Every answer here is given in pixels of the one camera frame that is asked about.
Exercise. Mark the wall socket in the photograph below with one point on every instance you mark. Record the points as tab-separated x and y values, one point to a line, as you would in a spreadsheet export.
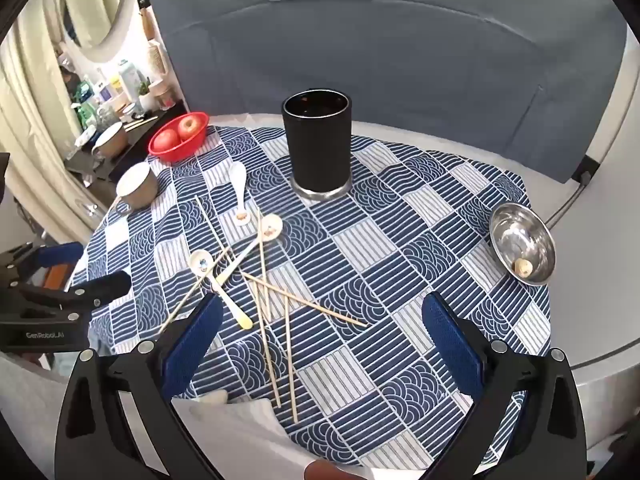
585	170

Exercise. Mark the wooden chopstick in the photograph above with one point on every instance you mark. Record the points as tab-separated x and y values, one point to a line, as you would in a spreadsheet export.
261	260
267	355
291	360
182	305
310	304
212	227

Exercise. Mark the small beige object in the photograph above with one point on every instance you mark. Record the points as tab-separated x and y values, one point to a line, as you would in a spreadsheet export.
523	267

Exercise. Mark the white cloth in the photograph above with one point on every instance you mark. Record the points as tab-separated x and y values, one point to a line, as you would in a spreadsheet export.
240	430

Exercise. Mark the steel plate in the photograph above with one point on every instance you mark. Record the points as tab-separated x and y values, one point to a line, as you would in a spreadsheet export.
520	240

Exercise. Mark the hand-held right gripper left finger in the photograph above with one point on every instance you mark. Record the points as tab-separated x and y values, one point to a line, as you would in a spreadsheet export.
192	347

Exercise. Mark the red apple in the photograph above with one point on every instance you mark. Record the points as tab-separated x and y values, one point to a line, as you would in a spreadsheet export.
189	127
165	141

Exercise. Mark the white bottle with grey cap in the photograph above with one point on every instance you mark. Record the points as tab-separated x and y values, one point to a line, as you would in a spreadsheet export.
129	80

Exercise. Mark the small potted plant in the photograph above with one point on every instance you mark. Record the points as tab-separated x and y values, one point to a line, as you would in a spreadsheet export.
145	95

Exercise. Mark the white spoon with printed bowl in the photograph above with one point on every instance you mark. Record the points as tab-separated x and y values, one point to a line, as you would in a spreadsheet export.
271	225

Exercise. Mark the red plastic basket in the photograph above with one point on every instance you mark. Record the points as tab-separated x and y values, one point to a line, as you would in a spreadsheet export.
175	154

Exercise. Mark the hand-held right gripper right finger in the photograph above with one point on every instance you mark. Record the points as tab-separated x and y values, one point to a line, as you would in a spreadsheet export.
450	350

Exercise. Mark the dark side table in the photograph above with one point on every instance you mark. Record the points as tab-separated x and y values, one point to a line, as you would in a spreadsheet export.
135	145

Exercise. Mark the plain white ceramic spoon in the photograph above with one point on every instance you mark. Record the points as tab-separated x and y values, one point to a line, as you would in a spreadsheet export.
239	180

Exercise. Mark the black utensil holder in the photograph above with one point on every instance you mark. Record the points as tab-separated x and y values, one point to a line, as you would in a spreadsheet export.
320	145

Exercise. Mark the grey fabric backdrop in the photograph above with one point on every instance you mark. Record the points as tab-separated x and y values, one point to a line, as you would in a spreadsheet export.
400	50

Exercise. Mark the cream curtain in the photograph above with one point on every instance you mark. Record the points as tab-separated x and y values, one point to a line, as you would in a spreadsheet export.
30	110

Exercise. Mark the blue patterned tablecloth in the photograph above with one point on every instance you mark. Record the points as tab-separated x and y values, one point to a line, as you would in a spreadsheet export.
380	260

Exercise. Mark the glass jar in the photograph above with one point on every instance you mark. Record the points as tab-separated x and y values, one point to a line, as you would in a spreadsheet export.
162	92

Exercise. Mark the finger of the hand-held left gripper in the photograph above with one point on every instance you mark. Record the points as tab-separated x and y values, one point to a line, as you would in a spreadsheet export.
105	285
60	255

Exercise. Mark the round mirror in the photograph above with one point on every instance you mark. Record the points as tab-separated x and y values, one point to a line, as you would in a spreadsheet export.
95	5

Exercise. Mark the brown mug white inside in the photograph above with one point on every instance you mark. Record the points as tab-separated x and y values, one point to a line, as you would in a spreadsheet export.
140	190
112	140

